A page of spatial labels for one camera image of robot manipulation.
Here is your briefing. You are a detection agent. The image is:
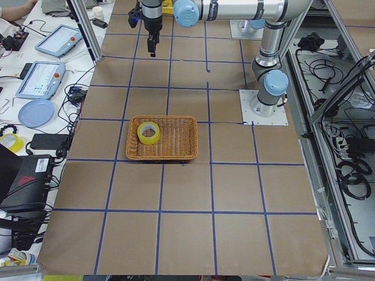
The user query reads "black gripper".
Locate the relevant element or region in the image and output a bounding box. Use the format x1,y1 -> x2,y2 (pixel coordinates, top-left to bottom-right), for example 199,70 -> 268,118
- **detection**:
141,0 -> 162,57

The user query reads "yellow packing tape roll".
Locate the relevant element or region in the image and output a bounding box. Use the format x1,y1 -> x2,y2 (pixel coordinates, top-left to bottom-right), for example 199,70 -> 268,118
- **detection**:
137,122 -> 161,145

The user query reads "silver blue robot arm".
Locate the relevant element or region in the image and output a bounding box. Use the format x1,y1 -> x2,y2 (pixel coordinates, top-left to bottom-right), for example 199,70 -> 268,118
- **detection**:
172,0 -> 311,117

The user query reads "yellow tape roll on desk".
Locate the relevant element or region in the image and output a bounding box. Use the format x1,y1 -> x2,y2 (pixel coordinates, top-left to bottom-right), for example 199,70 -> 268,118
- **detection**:
1,133 -> 24,153

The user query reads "yellow plastic tray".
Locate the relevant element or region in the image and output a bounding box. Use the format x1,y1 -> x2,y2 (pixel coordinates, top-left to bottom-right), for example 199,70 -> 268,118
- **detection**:
162,0 -> 173,15

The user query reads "white paper cup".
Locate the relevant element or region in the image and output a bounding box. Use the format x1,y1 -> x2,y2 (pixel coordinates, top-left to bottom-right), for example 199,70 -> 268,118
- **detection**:
92,6 -> 104,20

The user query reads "upper teach pendant tablet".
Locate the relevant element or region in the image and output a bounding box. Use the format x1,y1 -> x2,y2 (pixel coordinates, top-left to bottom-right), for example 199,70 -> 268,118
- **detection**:
35,25 -> 83,57

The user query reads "teach pendant tablet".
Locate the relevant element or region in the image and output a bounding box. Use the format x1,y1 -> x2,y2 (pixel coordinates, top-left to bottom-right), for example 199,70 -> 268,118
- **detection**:
15,61 -> 66,100
35,25 -> 83,57

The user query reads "brown wicker basket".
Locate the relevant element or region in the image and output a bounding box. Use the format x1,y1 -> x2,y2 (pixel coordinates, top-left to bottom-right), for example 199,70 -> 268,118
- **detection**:
126,115 -> 198,160

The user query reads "lower teach pendant tablet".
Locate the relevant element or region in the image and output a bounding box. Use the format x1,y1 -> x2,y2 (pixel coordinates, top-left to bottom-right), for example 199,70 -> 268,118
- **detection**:
15,61 -> 66,100

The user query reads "light blue plate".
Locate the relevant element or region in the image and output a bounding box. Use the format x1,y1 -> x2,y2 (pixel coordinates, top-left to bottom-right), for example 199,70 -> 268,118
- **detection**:
18,99 -> 54,128

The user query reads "black power adapter brick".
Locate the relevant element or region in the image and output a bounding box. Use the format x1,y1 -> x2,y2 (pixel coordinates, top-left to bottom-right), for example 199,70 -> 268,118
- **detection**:
28,133 -> 68,150

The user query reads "black computer box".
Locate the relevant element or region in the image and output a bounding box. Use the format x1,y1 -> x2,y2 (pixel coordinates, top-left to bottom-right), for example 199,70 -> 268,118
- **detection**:
1,145 -> 54,214

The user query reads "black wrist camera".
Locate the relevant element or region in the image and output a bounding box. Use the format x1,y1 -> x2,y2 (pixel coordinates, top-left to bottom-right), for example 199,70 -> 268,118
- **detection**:
128,8 -> 141,29

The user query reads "aluminium frame post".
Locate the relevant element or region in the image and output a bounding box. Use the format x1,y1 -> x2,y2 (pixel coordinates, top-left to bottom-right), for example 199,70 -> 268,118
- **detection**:
67,0 -> 103,62

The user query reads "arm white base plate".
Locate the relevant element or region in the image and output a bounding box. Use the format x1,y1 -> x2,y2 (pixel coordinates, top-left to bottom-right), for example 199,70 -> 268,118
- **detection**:
239,90 -> 288,126
230,19 -> 265,41

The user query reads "black bead bracelet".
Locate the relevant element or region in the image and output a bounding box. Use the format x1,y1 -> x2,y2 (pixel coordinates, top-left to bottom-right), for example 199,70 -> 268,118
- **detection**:
0,124 -> 18,137

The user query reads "black cable bundle right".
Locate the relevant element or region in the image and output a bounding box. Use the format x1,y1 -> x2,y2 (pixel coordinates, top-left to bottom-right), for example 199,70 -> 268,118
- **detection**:
333,157 -> 373,203

